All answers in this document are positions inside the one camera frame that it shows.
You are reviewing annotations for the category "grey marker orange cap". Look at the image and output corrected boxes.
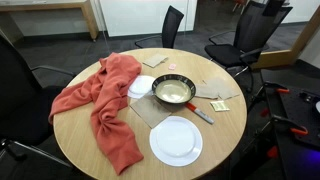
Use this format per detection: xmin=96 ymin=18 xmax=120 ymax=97
xmin=184 ymin=101 xmax=216 ymax=126

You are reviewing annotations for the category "black bowl cream interior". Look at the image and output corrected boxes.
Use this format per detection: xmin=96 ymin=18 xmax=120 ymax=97
xmin=151 ymin=73 xmax=197 ymax=105

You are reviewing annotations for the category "small white plate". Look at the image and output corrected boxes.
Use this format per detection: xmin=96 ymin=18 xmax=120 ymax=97
xmin=127 ymin=74 xmax=157 ymax=100

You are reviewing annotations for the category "orange red fabric cloth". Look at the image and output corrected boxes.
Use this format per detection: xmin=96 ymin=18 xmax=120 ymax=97
xmin=48 ymin=52 xmax=145 ymax=176

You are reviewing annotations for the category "large white plate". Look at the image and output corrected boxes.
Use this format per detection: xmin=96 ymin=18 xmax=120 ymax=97
xmin=148 ymin=115 xmax=204 ymax=168

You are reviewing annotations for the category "black mesh office chair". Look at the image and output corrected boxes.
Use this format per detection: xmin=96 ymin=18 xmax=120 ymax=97
xmin=134 ymin=4 xmax=185 ymax=50
xmin=203 ymin=0 xmax=294 ymax=95
xmin=0 ymin=33 xmax=77 ymax=180

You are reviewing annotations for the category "light wooden desk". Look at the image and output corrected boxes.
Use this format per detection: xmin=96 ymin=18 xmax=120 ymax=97
xmin=0 ymin=0 xmax=100 ymax=44

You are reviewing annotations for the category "black orange bar clamp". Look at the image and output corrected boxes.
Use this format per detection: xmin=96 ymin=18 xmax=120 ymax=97
xmin=263 ymin=80 xmax=291 ymax=95
xmin=270 ymin=114 xmax=310 ymax=137

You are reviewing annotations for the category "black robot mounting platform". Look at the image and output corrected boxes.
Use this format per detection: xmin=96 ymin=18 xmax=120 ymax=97
xmin=260 ymin=68 xmax=320 ymax=180

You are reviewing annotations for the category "light wooden door frame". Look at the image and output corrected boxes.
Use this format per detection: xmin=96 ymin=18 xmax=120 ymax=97
xmin=251 ymin=14 xmax=320 ymax=70

